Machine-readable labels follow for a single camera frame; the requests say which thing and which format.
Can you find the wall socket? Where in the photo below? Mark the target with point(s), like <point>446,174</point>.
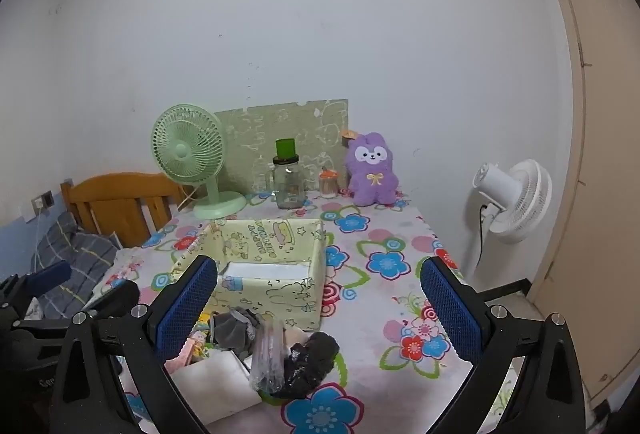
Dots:
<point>42,200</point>

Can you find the glass mug jar green lid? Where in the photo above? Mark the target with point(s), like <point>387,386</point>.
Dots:
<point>289,189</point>

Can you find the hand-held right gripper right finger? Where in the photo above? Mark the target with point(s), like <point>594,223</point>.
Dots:
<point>450,314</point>

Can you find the white standing fan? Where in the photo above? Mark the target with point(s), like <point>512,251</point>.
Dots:
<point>530,199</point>

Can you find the wooden headboard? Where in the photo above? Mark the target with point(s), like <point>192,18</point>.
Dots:
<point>115,209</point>

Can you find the pink sock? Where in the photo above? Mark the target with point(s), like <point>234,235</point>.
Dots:
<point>182,354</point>

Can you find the black sock roll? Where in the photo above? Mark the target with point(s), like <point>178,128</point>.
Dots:
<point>305,364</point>

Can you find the yellow cartoon fabric storage box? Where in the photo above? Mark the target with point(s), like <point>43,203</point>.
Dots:
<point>285,299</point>

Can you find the green patterned board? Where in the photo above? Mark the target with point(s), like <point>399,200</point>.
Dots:
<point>250,138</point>

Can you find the green desk fan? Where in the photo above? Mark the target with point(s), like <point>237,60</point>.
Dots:
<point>185,148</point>

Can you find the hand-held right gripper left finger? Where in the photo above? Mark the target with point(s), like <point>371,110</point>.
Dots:
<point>185,309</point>

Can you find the purple plush bunny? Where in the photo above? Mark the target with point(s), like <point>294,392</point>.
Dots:
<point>372,174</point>

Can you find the cotton swab jar orange lid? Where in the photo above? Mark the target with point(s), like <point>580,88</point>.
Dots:
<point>328,186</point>

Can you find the grey sock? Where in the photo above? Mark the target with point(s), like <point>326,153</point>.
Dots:
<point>235,329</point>

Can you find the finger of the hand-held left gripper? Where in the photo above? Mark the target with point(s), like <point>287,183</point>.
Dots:
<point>50,276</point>
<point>120,296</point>

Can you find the yellow cartoon tissue pack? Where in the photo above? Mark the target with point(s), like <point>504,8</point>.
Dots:
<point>204,318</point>

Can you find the grey plaid pillow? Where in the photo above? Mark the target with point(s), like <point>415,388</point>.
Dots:
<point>75,254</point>

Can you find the beige door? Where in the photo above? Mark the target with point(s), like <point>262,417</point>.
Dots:
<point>600,163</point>

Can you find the white tissue pack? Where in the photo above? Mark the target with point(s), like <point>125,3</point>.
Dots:
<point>215,389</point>

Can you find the clear plastic bag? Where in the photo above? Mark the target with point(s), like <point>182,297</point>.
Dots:
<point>267,359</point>

